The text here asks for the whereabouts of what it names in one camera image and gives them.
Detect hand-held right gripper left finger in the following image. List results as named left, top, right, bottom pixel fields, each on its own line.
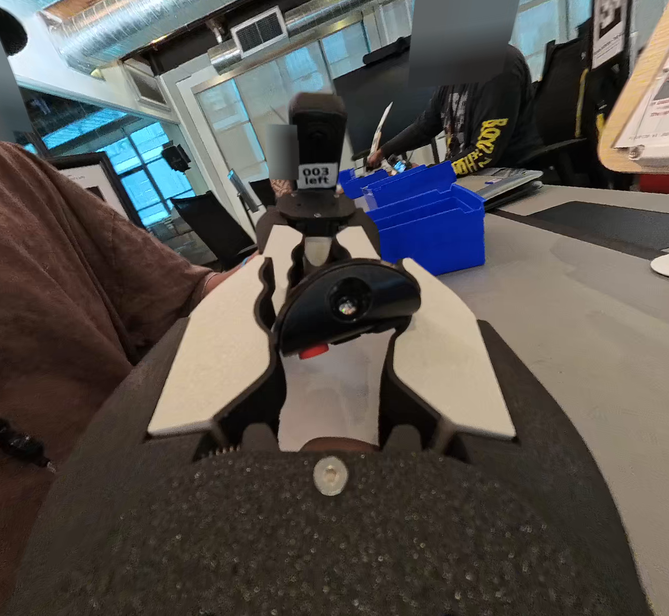
left=147, top=258, right=287, bottom=452

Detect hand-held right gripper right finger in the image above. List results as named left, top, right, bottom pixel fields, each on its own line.
left=377, top=258, right=517, bottom=455

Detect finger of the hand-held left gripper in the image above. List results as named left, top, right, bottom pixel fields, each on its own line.
left=261, top=225, right=306, bottom=316
left=334, top=226, right=381, bottom=265

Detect black remote control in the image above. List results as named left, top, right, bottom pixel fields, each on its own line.
left=272, top=259, right=422, bottom=360

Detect blue plastic bin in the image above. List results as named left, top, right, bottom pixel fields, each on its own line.
left=363, top=161, right=456, bottom=209
left=337, top=166, right=392, bottom=199
left=365, top=191, right=487, bottom=277

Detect grey desk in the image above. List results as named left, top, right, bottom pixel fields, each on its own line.
left=434, top=184, right=669, bottom=616

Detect small tilted screen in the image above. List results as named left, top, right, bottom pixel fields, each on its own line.
left=227, top=169, right=262, bottom=214

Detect black partition panel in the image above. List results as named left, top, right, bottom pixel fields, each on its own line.
left=333, top=38, right=435, bottom=157

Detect person in brown shirt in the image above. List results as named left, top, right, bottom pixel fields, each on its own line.
left=0, top=141, right=220, bottom=575

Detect grey laptop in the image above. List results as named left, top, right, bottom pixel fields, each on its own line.
left=457, top=167, right=544, bottom=209

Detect white air vent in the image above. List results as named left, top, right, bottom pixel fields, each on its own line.
left=230, top=5, right=290, bottom=58

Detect black jacket with yellow stripe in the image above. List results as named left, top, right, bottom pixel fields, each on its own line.
left=533, top=38, right=617, bottom=188

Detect wooden instruction board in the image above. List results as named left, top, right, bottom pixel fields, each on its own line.
left=597, top=15, right=669, bottom=175

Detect black framed marker sign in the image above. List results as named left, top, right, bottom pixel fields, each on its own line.
left=591, top=0, right=636, bottom=70

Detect black floor lamp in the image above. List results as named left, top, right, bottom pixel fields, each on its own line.
left=0, top=8, right=28, bottom=57

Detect black camera on stand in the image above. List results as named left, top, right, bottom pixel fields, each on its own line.
left=161, top=143, right=193, bottom=173

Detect black badge strap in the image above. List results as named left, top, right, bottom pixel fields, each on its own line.
left=0, top=417, right=55, bottom=473

